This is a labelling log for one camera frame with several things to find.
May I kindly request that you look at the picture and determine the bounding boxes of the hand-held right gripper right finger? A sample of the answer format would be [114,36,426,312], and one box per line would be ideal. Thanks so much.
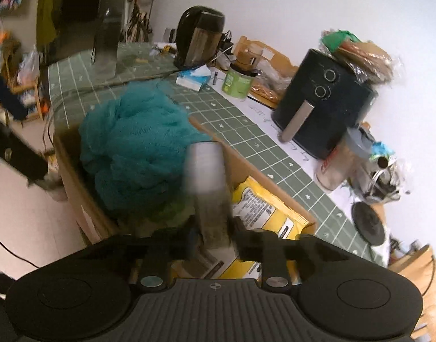
[230,217,350,293]

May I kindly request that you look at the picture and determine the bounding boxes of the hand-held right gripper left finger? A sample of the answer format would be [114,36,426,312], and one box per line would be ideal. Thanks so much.
[97,221,199,292]

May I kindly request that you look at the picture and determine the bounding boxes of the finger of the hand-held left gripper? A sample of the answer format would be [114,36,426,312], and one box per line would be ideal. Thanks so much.
[0,116,50,183]
[0,75,29,122]

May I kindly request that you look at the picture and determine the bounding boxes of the yellow plastic packet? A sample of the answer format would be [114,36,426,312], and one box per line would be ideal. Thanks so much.
[171,176,309,280]

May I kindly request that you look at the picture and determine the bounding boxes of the brown cardboard box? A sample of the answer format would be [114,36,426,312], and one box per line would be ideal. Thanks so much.
[53,116,317,278]

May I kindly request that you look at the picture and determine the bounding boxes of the teal bath loofah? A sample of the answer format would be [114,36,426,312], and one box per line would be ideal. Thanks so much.
[79,80,213,221]

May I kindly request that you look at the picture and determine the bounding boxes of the olive hanging cloth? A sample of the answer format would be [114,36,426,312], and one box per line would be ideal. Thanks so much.
[36,0,67,47]

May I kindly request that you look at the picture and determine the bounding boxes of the grey lid shaker bottle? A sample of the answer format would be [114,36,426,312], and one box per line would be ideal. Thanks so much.
[316,127,373,191]

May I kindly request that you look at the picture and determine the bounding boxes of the black kettle base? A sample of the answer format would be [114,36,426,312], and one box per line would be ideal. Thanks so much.
[351,200,387,246]

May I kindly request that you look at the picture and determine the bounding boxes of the orange snack bag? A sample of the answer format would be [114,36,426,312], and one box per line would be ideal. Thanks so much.
[250,82,286,109]

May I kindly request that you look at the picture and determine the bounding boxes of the black air fryer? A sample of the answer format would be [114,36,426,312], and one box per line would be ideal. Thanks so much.
[271,48,379,160]

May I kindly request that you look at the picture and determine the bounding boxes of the green jar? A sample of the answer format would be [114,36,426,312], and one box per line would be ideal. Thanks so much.
[221,62,258,100]

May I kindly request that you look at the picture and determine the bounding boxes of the blue white tissue pack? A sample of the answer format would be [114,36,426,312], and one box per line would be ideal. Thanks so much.
[176,66,213,91]

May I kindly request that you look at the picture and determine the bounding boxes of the light blue packets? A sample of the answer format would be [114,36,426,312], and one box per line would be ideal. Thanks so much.
[369,142,397,164]

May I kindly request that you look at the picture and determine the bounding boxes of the light wooden chair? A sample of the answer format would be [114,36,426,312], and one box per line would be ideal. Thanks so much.
[387,244,436,332]

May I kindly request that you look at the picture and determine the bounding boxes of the dark electric kettle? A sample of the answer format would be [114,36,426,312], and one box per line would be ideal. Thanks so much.
[173,5,226,69]

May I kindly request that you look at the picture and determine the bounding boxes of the green plastic bag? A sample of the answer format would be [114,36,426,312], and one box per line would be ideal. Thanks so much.
[323,30,361,53]

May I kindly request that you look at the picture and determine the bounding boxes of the plastic bag of bread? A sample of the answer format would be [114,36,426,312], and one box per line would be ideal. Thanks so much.
[319,28,404,84]

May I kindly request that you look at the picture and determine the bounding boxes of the glass bowl with cables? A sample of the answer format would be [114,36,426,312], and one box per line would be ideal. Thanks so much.
[360,157,411,203]

